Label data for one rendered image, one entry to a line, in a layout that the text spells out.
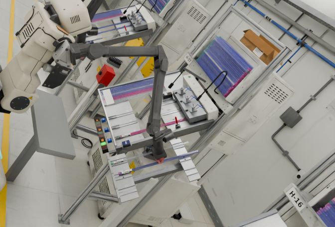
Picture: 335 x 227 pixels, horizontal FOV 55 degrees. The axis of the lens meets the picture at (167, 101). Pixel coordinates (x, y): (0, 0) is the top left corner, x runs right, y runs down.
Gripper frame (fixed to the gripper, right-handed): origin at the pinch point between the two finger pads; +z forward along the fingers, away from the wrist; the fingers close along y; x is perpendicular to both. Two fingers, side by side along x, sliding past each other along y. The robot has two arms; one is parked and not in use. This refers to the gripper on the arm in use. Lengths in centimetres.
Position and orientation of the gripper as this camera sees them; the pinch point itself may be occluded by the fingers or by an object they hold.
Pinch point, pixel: (160, 161)
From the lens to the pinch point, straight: 198.2
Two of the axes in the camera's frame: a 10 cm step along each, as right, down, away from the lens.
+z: 0.7, 7.9, 6.1
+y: -3.4, -5.6, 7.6
